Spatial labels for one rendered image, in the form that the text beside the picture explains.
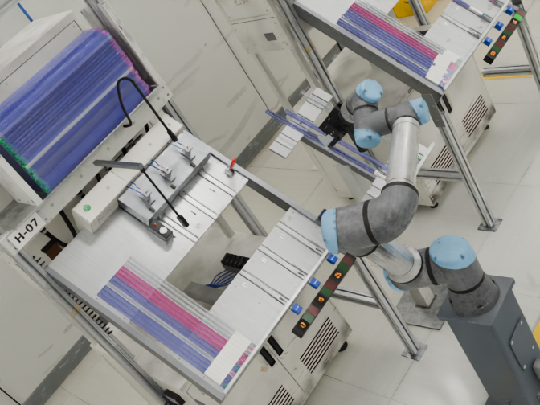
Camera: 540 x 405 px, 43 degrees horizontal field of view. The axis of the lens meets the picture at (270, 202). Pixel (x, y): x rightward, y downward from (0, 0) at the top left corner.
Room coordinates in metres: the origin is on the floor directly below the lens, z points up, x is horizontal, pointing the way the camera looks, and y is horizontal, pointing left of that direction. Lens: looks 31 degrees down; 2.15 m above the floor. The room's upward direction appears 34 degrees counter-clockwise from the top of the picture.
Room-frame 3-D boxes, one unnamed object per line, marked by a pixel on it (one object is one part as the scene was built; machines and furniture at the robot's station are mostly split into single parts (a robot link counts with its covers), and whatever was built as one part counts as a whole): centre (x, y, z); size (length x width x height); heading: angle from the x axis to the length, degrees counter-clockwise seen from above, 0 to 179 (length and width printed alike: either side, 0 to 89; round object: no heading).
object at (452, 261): (1.51, -0.35, 0.72); 0.13 x 0.12 x 0.14; 55
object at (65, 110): (2.23, 0.37, 1.52); 0.51 x 0.13 x 0.27; 120
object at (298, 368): (2.31, 0.48, 0.31); 0.70 x 0.65 x 0.62; 120
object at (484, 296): (1.51, -0.35, 0.60); 0.15 x 0.15 x 0.10
